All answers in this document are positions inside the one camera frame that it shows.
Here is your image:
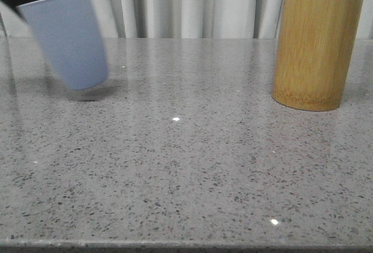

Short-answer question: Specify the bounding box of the blue plastic cup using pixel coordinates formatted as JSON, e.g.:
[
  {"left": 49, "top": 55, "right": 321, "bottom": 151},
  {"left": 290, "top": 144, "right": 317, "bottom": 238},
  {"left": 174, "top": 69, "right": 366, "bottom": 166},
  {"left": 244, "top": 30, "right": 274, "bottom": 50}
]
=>
[{"left": 17, "top": 0, "right": 108, "bottom": 90}]

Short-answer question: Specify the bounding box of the bamboo cylindrical holder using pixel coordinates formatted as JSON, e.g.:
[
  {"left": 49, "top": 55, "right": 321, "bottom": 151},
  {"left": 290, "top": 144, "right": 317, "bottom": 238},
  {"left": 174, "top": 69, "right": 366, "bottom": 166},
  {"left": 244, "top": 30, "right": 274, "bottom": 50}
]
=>
[{"left": 272, "top": 0, "right": 363, "bottom": 111}]

